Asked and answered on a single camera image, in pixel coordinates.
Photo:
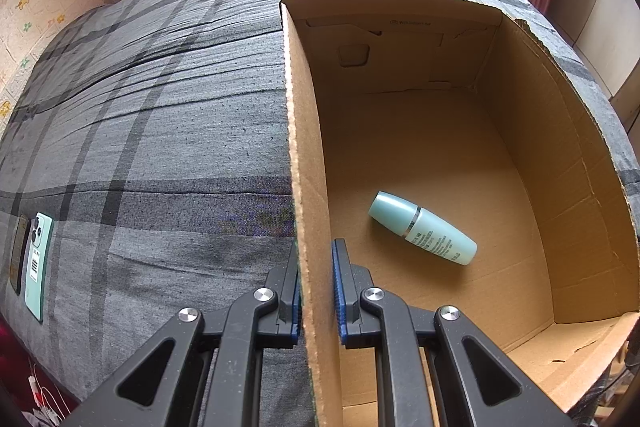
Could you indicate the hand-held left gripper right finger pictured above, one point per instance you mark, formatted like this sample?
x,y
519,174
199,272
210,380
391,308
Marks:
x,y
340,287

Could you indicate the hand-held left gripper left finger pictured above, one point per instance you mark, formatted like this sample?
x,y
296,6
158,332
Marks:
x,y
296,302

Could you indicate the brown cardboard box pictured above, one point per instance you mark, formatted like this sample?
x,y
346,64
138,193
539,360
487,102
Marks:
x,y
425,132

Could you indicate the teal lotion bottle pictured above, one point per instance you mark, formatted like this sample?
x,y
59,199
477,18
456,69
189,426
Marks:
x,y
425,227

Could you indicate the grey plaid blanket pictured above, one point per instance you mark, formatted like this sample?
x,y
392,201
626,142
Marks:
x,y
150,132

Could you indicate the mint green smartphone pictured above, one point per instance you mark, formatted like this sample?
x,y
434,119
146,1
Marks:
x,y
37,272

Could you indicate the dark smartphone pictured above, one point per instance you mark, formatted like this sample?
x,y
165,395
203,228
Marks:
x,y
19,257

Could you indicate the beige wardrobe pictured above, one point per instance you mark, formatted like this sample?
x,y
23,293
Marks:
x,y
600,7

